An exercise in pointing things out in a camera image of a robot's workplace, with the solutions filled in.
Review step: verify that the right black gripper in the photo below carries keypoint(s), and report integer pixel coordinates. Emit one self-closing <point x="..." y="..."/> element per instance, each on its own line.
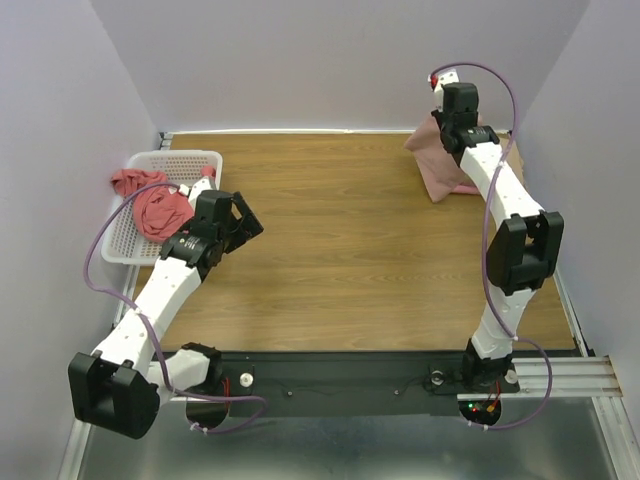
<point x="438" y="116"/>

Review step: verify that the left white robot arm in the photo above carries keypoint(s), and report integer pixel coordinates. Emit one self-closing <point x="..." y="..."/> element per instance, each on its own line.
<point x="122" y="384"/>

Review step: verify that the dusty pink graphic t-shirt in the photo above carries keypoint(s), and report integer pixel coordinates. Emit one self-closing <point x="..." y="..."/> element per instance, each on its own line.
<point x="439" y="171"/>

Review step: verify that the white plastic laundry basket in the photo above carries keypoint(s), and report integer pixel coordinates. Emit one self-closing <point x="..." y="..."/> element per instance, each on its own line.
<point x="122" y="242"/>

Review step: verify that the red crumpled t-shirt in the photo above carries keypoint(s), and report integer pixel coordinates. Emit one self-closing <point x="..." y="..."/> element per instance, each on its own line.
<point x="158" y="212"/>

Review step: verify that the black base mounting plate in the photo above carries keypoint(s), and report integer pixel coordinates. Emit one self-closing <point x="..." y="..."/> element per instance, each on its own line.
<point x="377" y="383"/>

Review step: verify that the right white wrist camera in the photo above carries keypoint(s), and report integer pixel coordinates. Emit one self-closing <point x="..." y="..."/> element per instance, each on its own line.
<point x="437" y="82"/>

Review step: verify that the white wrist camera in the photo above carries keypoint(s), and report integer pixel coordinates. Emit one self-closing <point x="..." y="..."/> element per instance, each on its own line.
<point x="191" y="193"/>
<point x="437" y="82"/>

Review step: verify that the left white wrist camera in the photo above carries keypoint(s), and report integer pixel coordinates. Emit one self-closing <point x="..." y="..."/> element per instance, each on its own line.
<point x="191" y="193"/>

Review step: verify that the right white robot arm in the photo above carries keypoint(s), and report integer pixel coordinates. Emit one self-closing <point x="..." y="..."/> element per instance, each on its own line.
<point x="520" y="243"/>

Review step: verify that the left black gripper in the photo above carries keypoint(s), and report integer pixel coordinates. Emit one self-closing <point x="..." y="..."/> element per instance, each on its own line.
<point x="250" y="225"/>

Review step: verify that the folded bright pink t-shirt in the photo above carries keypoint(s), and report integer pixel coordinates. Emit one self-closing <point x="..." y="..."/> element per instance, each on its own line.
<point x="465" y="189"/>

